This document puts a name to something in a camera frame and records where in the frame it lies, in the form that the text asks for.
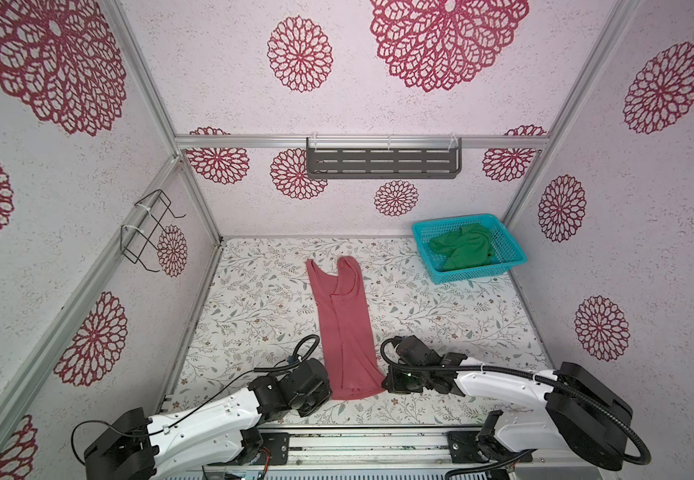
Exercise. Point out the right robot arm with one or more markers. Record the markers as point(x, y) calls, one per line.
point(566, 409)

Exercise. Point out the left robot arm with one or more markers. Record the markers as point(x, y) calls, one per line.
point(225, 431)

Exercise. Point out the green tank top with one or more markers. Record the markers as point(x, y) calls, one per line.
point(468, 247)

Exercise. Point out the grey wall shelf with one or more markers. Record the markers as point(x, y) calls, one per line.
point(383, 163)

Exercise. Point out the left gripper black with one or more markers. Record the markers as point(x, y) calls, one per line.
point(325, 393)

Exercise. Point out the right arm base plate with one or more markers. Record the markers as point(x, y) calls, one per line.
point(464, 447)

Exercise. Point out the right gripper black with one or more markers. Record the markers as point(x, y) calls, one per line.
point(392, 384)

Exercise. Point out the aluminium front rail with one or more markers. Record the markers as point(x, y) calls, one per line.
point(349, 453)

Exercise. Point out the pink tank top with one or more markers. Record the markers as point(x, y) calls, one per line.
point(346, 331)

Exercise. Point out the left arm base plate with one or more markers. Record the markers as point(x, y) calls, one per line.
point(274, 450)

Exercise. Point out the teal plastic basket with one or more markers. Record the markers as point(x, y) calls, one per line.
point(506, 252)

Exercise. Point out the black wire wall rack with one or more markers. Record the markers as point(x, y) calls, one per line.
point(155, 241)

